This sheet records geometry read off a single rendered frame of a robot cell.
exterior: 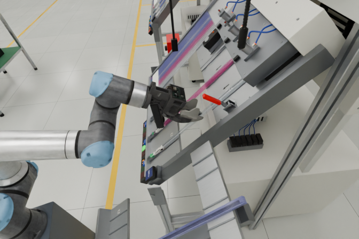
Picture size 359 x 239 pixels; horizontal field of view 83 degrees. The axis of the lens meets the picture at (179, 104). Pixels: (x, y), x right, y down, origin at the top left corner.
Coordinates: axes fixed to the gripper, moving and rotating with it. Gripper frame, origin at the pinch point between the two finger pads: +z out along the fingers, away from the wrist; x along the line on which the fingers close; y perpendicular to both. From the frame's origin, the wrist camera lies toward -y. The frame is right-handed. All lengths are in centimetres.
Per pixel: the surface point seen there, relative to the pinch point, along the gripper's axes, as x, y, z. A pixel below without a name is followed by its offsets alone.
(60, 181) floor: 34, -135, -44
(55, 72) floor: 191, -164, -95
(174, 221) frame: -13, -63, 19
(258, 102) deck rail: -10.1, 19.4, 5.6
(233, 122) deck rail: -10.0, 10.2, 4.3
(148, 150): 4.0, -30.3, -7.5
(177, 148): -5.0, -13.3, -2.1
